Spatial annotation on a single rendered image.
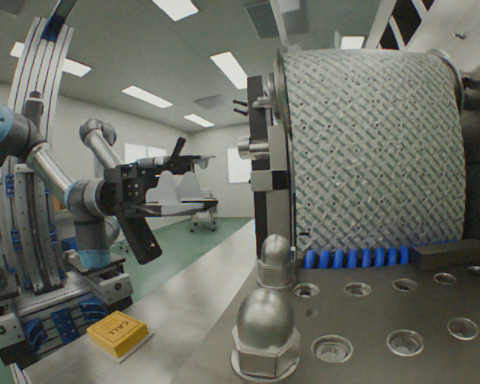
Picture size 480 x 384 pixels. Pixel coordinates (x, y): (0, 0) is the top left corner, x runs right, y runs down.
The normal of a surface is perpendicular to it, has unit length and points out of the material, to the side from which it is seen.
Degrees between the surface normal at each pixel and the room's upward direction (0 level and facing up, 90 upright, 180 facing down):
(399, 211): 90
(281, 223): 90
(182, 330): 0
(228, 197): 90
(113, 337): 0
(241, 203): 90
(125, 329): 0
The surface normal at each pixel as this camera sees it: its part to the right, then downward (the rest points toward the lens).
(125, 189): 0.95, -0.04
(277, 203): -0.32, 0.07
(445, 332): -0.06, -1.00
